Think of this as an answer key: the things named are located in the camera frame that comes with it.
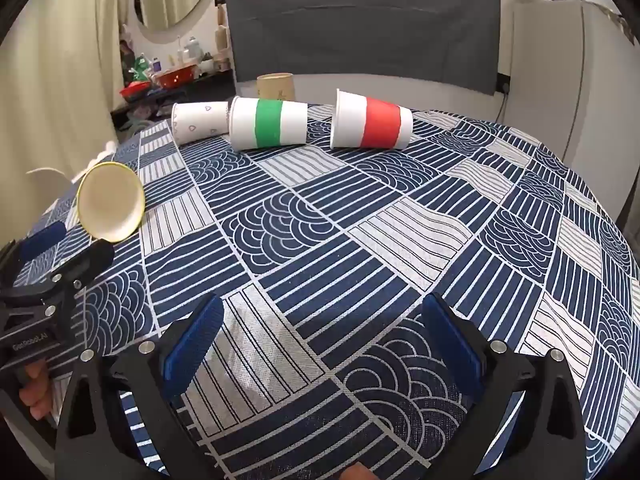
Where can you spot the cream curtain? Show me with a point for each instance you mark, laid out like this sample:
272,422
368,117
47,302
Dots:
50,60

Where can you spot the grey cloth cover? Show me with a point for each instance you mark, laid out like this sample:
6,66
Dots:
360,20

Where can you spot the red dotted bowl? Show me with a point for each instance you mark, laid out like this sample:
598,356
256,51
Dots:
176,77

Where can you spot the white refrigerator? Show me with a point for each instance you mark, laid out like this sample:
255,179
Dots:
555,70

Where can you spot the red shallow bowl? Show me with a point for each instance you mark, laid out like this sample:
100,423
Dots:
135,91

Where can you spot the person's left hand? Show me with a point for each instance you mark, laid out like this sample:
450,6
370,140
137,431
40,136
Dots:
36,390

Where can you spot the brown kraft paper cup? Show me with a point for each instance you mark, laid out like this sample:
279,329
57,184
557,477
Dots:
275,86

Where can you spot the green striped white paper cup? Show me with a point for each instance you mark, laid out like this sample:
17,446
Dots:
267,122

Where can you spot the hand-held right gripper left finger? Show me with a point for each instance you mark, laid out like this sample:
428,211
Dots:
195,345

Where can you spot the blue white patterned tablecloth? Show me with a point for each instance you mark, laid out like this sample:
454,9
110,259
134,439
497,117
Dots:
350,260

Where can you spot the yellow paper cup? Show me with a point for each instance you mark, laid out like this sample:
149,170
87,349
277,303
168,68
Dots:
110,200

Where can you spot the dark side table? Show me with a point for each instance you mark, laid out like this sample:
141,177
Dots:
170,97

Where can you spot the red striped white paper cup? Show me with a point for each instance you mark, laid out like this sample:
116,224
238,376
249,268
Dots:
372,122

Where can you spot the white heart print paper cup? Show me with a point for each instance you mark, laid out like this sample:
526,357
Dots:
200,121

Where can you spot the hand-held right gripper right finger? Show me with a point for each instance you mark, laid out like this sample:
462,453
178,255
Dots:
455,345

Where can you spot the person's right hand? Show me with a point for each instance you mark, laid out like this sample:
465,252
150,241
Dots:
357,472

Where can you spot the white chair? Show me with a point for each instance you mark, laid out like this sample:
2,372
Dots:
47,174

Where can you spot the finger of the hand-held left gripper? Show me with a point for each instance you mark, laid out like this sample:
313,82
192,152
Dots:
87,260
42,240

